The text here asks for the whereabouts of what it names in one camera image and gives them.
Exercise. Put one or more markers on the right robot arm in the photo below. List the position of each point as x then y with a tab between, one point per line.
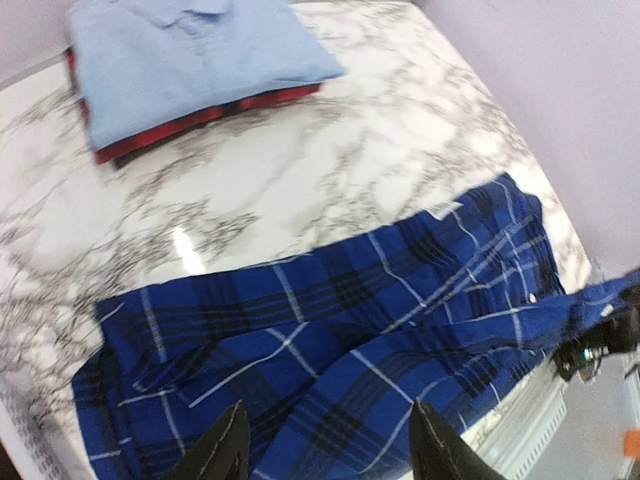
595	345

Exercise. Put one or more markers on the red plaid folded shirt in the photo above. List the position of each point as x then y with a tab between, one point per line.
200	120

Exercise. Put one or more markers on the white plastic basket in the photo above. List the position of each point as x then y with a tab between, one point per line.
23	442

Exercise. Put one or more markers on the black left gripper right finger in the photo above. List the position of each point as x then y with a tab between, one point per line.
439	453

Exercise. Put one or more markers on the blue plaid long sleeve shirt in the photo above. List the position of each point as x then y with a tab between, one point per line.
328	350

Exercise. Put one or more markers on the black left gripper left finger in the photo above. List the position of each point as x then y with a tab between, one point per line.
221	453

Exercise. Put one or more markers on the light blue folded shirt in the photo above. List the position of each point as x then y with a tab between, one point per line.
212	24

